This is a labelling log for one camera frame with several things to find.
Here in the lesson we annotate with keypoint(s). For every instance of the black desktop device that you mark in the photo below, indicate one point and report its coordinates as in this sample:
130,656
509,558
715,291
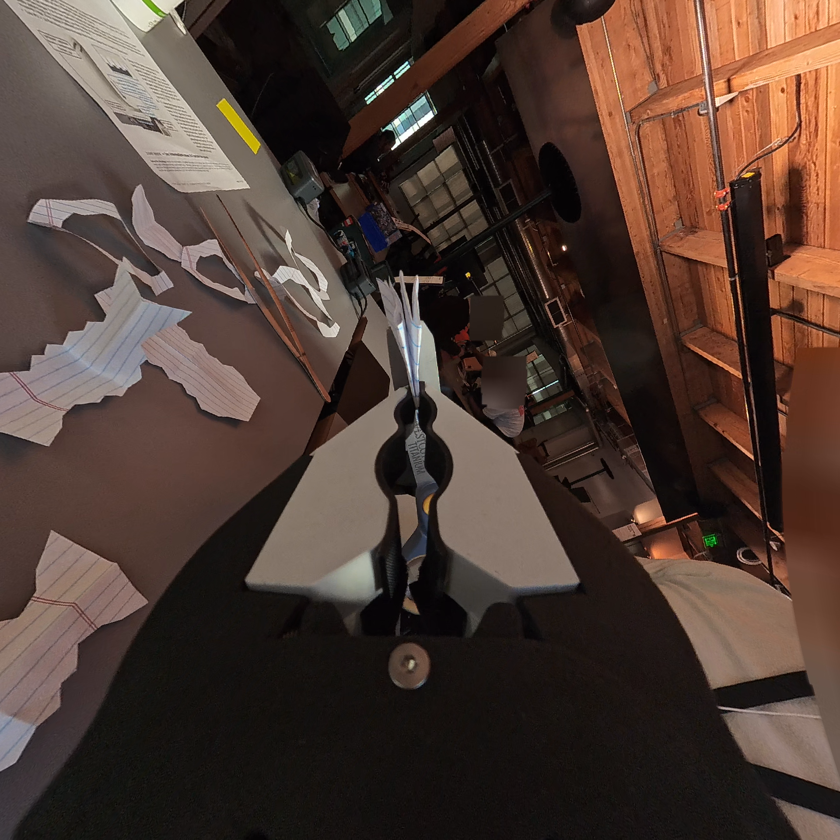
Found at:
358,277

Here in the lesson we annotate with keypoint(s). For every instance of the scattered lined paper scraps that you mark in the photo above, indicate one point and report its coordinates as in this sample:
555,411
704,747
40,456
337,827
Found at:
98,354

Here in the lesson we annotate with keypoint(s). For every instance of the lined paper sheet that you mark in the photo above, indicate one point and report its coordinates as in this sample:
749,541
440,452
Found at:
410,348

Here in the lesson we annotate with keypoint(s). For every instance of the black vertical column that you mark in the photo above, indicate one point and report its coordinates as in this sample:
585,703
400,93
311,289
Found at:
754,328

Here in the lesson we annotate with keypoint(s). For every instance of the grid window wall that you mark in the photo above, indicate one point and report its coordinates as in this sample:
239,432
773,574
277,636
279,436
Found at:
439,190

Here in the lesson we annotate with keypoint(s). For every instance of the white green paper cup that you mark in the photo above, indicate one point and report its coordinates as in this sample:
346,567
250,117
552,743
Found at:
148,13

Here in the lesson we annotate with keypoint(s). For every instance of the grey box device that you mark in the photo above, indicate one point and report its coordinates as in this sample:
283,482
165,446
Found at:
303,176

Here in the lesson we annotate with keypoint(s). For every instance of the blue box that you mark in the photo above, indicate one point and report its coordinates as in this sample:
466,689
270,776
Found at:
377,222

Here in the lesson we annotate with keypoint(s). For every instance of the grey orange scissors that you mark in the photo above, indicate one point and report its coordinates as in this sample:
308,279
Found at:
418,453

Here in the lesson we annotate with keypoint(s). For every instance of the grey desk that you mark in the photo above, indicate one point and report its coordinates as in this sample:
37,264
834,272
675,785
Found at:
164,472

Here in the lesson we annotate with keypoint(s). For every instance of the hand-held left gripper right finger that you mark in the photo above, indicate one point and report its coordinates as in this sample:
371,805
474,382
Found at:
505,525

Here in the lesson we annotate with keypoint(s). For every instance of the round black vent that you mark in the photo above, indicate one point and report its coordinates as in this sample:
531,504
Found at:
560,184

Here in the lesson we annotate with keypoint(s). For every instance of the yellow sticky strip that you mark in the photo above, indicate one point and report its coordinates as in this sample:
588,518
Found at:
238,126

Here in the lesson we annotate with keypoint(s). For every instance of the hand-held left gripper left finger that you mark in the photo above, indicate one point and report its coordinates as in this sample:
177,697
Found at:
315,525

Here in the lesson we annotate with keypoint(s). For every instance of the metal air duct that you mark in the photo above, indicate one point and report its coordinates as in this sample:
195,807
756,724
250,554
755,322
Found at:
544,282

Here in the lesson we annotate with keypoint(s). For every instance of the printed instruction sheet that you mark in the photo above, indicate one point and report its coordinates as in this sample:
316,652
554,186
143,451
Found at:
131,98

